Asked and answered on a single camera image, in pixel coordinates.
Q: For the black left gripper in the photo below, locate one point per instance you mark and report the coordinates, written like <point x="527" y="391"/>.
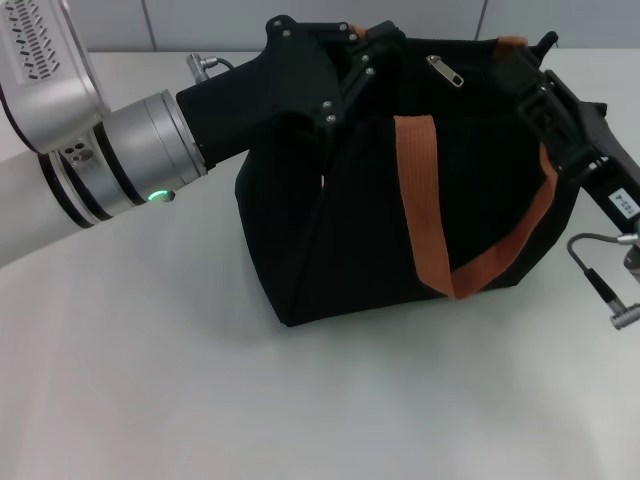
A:
<point x="270" y="85"/>

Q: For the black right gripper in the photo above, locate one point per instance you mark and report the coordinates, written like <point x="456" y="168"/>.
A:
<point x="607" y="155"/>

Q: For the silver metal zipper pull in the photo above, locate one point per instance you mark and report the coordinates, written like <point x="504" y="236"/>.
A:
<point x="445" y="71"/>

